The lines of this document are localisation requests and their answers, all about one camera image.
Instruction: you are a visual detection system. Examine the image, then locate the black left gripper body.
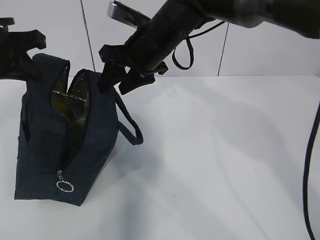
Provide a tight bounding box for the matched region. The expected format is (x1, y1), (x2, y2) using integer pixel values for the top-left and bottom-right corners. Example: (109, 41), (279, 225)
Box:
(0, 17), (27, 81)

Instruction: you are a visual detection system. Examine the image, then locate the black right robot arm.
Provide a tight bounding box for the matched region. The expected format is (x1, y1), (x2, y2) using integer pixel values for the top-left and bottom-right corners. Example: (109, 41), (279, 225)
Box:
(98, 0), (320, 94)

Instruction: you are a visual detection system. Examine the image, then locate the navy blue fabric lunch bag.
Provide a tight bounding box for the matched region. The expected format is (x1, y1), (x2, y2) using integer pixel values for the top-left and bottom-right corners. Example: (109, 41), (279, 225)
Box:
(14, 53), (144, 206)

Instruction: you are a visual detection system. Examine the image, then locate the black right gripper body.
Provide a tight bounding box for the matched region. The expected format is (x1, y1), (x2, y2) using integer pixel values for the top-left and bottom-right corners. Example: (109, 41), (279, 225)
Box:
(99, 23), (168, 75)

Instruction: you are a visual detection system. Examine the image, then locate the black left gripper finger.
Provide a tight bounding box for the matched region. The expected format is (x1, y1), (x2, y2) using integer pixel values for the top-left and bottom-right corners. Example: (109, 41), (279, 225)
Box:
(8, 29), (47, 52)
(14, 53), (42, 81)

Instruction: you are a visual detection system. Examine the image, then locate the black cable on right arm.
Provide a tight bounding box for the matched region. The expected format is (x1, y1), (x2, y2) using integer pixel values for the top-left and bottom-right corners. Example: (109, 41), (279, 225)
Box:
(171, 19), (320, 240)

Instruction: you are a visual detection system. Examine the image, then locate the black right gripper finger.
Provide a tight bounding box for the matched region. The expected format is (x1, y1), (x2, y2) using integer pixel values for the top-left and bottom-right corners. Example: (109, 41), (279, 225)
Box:
(97, 62), (127, 93)
(118, 69), (155, 95)

